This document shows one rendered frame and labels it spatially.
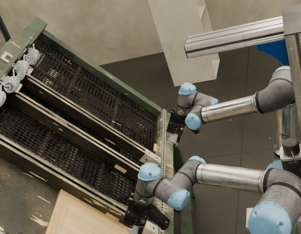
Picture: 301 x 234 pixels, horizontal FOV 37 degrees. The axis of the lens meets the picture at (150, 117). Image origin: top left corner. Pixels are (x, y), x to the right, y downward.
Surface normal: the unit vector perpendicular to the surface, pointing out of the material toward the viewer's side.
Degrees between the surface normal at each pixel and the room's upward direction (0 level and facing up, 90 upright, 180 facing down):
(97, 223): 54
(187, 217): 0
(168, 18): 90
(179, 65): 90
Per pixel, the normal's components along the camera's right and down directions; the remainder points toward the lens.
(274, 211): 0.04, -0.69
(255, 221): -0.59, 0.43
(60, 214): 0.59, -0.69
